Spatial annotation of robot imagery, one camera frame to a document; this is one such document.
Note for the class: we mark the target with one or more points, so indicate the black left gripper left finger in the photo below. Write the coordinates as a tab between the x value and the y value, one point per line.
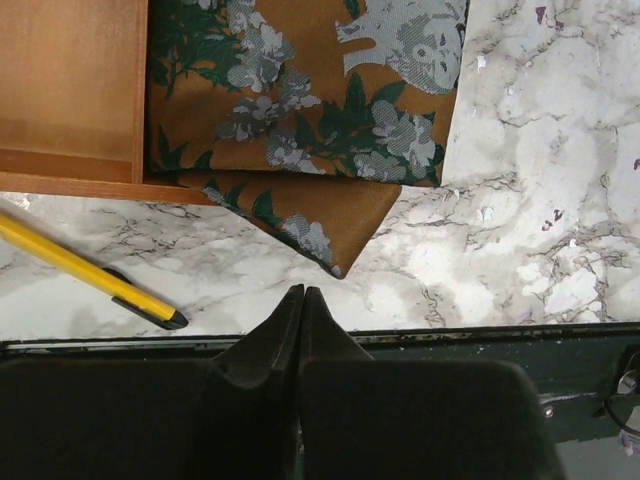
144	416

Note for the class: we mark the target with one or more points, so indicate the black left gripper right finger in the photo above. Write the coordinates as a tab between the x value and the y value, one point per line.
363	418

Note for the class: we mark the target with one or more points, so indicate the brown grey floral tie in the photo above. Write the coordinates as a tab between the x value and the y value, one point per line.
306	118

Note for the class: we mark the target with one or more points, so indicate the wooden compartment tray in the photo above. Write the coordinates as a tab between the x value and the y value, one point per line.
73	101

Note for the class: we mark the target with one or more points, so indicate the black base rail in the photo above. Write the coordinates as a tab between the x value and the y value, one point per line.
574	368

